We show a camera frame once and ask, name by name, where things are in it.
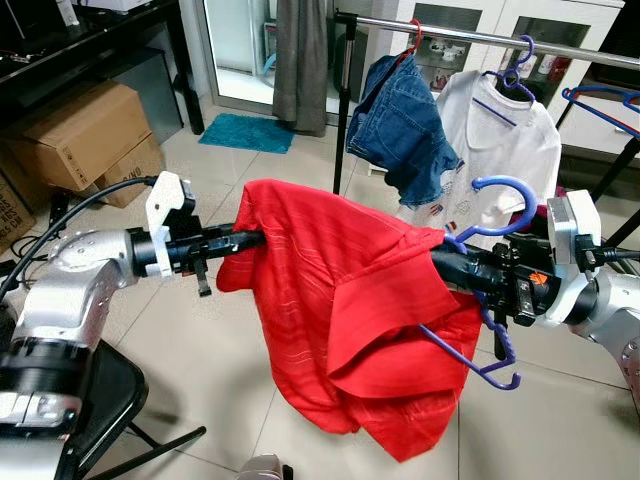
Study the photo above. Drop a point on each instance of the steel rail black clothes rack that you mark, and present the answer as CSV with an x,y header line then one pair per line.
x,y
460,34

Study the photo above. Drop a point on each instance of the blue plastic clothes hanger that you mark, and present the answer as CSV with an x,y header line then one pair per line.
x,y
520,88
566,93
505,181

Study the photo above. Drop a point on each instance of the blue denim shorts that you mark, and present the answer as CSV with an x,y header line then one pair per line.
x,y
400,130

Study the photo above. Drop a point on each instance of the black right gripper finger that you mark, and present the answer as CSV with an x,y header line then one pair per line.
x,y
465,259
470,280

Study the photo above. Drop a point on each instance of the grey curtain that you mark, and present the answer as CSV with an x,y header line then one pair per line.
x,y
300,60

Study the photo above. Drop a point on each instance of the large brown cardboard box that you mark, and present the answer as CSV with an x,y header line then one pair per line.
x,y
80,130

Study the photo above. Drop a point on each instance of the silver robot leg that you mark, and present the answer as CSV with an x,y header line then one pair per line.
x,y
265,468

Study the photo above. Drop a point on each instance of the white printed t-shirt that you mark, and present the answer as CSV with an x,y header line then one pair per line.
x,y
510,140

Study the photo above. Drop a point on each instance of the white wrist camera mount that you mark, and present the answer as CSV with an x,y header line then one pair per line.
x,y
165,205
575,225

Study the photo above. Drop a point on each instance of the flat printed cardboard box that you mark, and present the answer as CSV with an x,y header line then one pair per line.
x,y
12,210

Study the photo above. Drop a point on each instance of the small printed cardboard box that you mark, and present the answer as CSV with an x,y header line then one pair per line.
x,y
135,170

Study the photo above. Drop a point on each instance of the black shelf unit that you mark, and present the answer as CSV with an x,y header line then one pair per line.
x,y
188,80

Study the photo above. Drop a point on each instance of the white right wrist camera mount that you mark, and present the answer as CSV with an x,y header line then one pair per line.
x,y
575,225

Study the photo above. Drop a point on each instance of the red t-shirt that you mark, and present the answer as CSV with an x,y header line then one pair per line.
x,y
330,300

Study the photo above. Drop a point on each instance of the black folding chair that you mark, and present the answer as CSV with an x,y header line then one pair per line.
x,y
105,400

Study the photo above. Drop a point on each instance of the glass sliding door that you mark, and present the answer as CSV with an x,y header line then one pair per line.
x,y
240,50

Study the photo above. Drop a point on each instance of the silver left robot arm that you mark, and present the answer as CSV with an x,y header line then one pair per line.
x,y
60,290

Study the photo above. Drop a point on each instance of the white glass-door cabinet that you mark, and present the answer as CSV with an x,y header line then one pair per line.
x,y
500,12

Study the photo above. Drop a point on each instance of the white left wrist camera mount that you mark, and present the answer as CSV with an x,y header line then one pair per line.
x,y
165,205

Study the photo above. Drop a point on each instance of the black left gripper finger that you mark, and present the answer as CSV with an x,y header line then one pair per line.
x,y
248,237
245,249

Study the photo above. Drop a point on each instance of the teal floor mat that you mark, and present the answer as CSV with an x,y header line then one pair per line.
x,y
245,132

